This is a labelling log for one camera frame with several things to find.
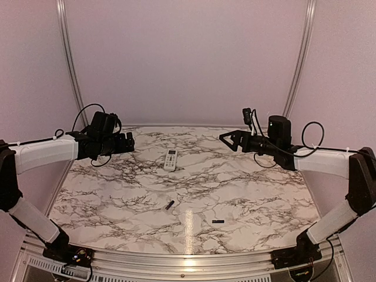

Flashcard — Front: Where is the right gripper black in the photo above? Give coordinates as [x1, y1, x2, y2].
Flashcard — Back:
[220, 129, 279, 156]

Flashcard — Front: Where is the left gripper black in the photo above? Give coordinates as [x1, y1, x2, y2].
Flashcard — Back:
[99, 131, 135, 156]

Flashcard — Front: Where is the white remote control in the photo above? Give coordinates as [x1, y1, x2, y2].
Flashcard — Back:
[163, 149, 177, 172]

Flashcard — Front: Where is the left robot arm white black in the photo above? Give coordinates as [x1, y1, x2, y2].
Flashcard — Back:
[1, 112, 135, 261]

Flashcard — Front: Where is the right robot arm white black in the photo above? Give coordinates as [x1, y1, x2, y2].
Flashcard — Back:
[219, 109, 375, 263]

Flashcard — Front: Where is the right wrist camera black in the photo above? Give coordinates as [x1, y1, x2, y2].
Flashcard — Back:
[242, 108, 257, 135]

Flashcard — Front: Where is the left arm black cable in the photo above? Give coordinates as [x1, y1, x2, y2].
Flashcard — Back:
[54, 103, 123, 139]

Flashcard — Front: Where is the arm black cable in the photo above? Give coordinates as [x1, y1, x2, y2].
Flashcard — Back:
[54, 103, 123, 139]
[254, 122, 358, 168]

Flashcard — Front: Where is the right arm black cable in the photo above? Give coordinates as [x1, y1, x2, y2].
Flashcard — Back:
[254, 122, 358, 168]

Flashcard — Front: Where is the front aluminium rail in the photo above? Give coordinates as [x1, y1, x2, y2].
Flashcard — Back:
[10, 234, 353, 281]

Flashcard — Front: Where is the right aluminium frame post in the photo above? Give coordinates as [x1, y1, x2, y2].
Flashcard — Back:
[283, 0, 317, 118]

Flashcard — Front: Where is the aluminium frame post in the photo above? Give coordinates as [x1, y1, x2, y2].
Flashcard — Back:
[283, 0, 317, 118]
[56, 0, 88, 126]

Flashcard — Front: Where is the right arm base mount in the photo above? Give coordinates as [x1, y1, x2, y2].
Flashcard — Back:
[271, 247, 322, 269]

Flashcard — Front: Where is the left aluminium frame post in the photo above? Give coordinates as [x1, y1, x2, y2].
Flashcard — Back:
[56, 0, 88, 126]

